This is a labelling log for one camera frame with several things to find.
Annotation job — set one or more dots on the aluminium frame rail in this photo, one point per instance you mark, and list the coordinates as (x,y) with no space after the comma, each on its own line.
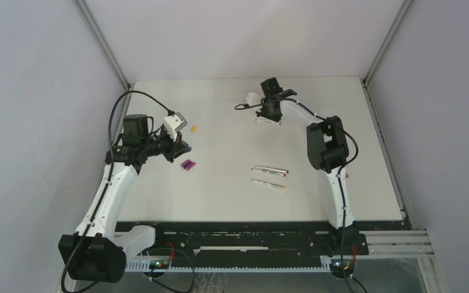
(118,109)
(366,84)

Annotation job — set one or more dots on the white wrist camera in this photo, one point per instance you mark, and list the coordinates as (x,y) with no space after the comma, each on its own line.
(252,99)
(173,124)

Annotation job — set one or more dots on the white green marker pen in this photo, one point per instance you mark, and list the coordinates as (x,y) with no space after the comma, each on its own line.
(268,121)

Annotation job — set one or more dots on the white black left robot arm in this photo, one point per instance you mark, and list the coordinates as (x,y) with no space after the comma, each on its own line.
(92,252)

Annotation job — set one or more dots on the left controller board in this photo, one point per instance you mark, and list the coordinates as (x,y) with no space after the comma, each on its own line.
(159,265)

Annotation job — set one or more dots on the white yellow marker pen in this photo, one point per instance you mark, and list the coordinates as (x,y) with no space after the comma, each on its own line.
(269,184)

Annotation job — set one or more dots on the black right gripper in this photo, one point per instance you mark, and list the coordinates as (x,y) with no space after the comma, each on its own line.
(262,112)

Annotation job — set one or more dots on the aluminium frame rail right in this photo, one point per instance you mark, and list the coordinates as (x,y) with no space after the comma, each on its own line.
(366,84)

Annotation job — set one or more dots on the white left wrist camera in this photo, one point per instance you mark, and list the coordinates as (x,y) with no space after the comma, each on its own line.
(173,124)

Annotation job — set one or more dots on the aluminium frame rail left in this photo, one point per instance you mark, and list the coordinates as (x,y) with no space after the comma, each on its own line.
(118,109)

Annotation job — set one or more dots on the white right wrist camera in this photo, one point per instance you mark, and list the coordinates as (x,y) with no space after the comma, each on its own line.
(252,99)

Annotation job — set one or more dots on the white red marker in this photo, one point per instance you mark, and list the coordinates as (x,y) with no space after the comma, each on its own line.
(269,172)

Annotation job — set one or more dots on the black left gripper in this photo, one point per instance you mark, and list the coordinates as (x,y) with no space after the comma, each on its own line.
(171,154)

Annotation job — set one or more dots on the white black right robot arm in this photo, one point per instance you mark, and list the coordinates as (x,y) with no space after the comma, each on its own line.
(327,146)

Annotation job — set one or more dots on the blue pen cap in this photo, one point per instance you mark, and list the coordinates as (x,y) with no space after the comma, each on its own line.
(187,165)

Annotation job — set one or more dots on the controller board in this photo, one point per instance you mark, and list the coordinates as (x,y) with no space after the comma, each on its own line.
(342,265)
(159,265)

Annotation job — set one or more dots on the right controller board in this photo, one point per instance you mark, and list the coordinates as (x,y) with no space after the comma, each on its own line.
(342,265)

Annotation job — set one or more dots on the magenta pen cap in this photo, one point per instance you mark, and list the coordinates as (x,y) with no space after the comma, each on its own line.
(192,164)
(185,162)

